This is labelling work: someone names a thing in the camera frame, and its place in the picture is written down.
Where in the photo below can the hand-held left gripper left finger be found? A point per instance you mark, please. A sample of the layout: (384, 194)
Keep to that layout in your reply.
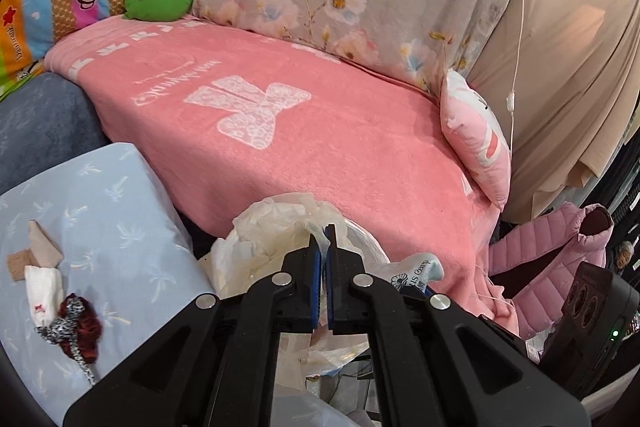
(314, 277)

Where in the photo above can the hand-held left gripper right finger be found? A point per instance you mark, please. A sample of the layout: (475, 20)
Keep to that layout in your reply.
(331, 277)

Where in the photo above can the white plastic bag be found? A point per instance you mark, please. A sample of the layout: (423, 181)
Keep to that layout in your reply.
(235, 262)

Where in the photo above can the white sock with blue toe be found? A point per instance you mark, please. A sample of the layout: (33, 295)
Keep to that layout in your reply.
(415, 274)

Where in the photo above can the dark red scrunchie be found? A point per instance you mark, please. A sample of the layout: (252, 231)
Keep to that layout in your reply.
(85, 324)

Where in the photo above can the leopard print scrunchie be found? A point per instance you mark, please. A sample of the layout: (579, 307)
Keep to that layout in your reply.
(62, 328)

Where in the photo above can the pink puffer jacket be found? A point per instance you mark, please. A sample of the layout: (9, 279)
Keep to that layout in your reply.
(545, 257)

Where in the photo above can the pink fleece blanket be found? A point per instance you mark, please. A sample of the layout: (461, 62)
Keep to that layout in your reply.
(300, 147)

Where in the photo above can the pink printed pillow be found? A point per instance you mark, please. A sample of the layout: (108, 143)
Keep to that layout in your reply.
(475, 147)

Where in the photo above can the light blue pillow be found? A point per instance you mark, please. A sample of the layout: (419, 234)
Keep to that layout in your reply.
(125, 227)

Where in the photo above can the beige curtain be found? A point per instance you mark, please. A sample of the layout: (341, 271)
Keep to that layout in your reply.
(565, 82)

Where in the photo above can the white sock with red mark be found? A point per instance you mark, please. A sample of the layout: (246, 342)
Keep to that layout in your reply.
(42, 294)

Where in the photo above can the beige sock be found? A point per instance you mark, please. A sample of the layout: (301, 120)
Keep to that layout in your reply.
(40, 247)

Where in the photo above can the blue-grey sofa armrest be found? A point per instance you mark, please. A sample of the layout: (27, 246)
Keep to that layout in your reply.
(45, 122)

